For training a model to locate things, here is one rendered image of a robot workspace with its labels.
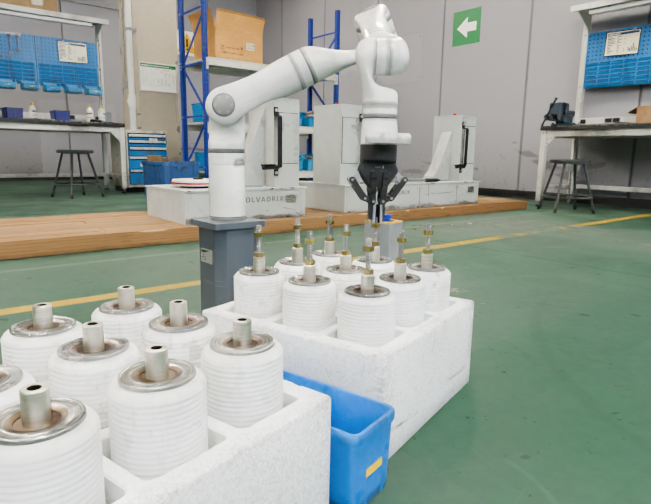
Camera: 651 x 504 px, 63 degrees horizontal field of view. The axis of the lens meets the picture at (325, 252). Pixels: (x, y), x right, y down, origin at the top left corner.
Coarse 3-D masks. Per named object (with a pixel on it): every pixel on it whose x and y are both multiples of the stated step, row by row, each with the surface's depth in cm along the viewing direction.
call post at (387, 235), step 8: (368, 224) 129; (384, 224) 126; (392, 224) 127; (400, 224) 130; (368, 232) 129; (384, 232) 126; (392, 232) 127; (384, 240) 127; (392, 240) 127; (384, 248) 127; (392, 248) 128; (392, 256) 128
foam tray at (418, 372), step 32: (224, 320) 97; (256, 320) 94; (448, 320) 98; (288, 352) 89; (320, 352) 85; (352, 352) 81; (384, 352) 80; (416, 352) 88; (448, 352) 100; (352, 384) 82; (384, 384) 79; (416, 384) 89; (448, 384) 102; (416, 416) 91
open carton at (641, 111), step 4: (636, 108) 468; (640, 108) 462; (644, 108) 459; (648, 108) 455; (628, 112) 472; (632, 112) 474; (636, 112) 476; (640, 112) 462; (644, 112) 459; (648, 112) 456; (636, 116) 466; (640, 116) 462; (644, 116) 459; (648, 116) 456; (636, 120) 466; (640, 120) 463; (644, 120) 459; (648, 120) 456
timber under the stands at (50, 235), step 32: (0, 224) 279; (32, 224) 282; (64, 224) 283; (96, 224) 285; (128, 224) 286; (160, 224) 288; (288, 224) 320; (320, 224) 336; (352, 224) 353; (0, 256) 228; (32, 256) 235
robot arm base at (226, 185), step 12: (216, 156) 132; (228, 156) 132; (240, 156) 134; (216, 168) 132; (228, 168) 132; (240, 168) 134; (216, 180) 133; (228, 180) 133; (240, 180) 135; (216, 192) 133; (228, 192) 133; (240, 192) 135; (216, 204) 134; (228, 204) 134; (240, 204) 136; (216, 216) 135; (228, 216) 134; (240, 216) 136
